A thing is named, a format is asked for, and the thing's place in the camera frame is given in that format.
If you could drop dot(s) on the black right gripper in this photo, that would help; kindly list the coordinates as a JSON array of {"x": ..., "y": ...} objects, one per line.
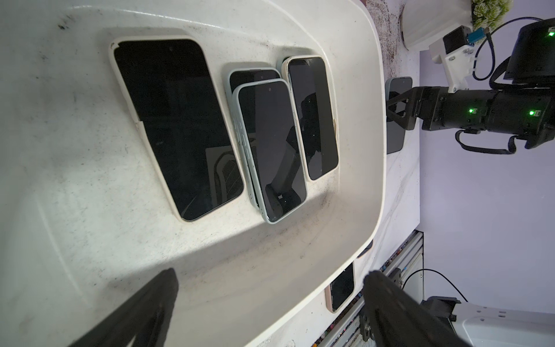
[{"x": 441, "y": 110}]

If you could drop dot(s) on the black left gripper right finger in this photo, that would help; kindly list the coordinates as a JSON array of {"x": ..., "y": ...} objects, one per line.
[{"x": 396, "y": 319}]

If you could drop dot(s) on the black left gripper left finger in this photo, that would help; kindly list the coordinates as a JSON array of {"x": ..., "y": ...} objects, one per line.
[{"x": 143, "y": 320}]

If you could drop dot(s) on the black phone tan case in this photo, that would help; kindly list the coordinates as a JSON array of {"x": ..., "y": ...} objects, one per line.
[{"x": 340, "y": 289}]

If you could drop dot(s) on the black phone beige case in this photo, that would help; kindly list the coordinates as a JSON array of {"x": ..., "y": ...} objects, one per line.
[{"x": 308, "y": 79}]

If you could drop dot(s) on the white plastic storage box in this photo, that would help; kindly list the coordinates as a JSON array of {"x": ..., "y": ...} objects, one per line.
[{"x": 86, "y": 220}]

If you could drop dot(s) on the black phone mint case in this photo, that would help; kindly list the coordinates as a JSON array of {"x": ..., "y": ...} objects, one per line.
[{"x": 266, "y": 125}]

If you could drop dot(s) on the black phone cream case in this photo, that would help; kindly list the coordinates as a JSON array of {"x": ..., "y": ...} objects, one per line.
[{"x": 175, "y": 100}]

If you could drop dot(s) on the black phone grey case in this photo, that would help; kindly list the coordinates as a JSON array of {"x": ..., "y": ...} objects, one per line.
[{"x": 396, "y": 134}]

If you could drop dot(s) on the black phone pink case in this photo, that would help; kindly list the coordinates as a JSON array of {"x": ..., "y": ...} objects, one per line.
[{"x": 366, "y": 249}]

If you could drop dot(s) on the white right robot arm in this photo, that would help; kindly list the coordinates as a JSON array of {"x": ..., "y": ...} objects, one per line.
[{"x": 519, "y": 101}]

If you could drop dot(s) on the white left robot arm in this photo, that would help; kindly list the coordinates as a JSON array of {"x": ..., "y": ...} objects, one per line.
[{"x": 482, "y": 326}]

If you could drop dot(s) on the green plant white pot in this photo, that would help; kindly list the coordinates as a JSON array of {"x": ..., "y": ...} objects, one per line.
[{"x": 424, "y": 22}]

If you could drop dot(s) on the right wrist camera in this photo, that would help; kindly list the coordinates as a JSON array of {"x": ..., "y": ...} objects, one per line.
[{"x": 455, "y": 51}]

